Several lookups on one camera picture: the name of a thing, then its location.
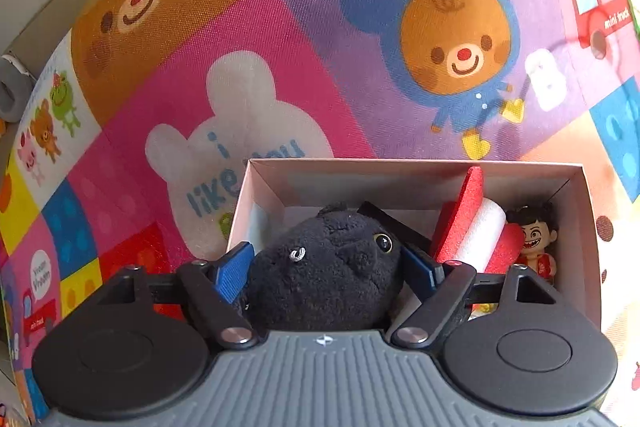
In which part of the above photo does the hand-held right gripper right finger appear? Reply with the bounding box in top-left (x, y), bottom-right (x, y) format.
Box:
top-left (390, 244), bottom-right (557, 351)

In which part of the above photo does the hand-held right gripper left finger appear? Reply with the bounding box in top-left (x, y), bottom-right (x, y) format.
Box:
top-left (107, 242), bottom-right (259, 351)

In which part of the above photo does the white and red foam rocket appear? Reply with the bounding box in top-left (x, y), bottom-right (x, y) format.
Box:
top-left (430, 167), bottom-right (526, 278)

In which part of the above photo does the black plush toy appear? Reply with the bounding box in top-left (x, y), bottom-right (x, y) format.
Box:
top-left (240, 202), bottom-right (406, 333)

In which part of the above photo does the pink cardboard box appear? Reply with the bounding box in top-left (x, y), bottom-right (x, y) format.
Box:
top-left (225, 158), bottom-right (601, 330)

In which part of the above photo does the small cartoon figurine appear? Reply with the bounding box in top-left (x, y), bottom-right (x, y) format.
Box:
top-left (505, 202), bottom-right (560, 288)

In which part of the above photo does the colourful cartoon play mat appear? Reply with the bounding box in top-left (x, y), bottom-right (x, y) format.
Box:
top-left (0, 0), bottom-right (640, 427)

